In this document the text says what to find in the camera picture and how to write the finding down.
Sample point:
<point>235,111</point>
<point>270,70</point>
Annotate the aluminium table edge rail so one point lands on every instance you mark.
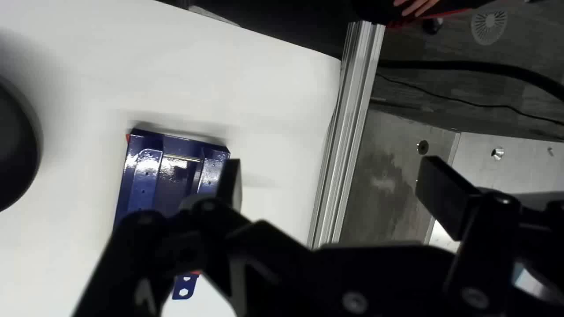
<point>360,58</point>

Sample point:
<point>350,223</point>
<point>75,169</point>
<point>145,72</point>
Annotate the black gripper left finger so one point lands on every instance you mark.
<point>149,251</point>

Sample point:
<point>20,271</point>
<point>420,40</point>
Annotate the person's hand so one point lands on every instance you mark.
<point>415,7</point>

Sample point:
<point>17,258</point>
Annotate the black bowl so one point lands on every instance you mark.
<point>20,144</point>

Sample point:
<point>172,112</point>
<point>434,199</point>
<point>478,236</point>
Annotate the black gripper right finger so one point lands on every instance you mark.
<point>484,221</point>

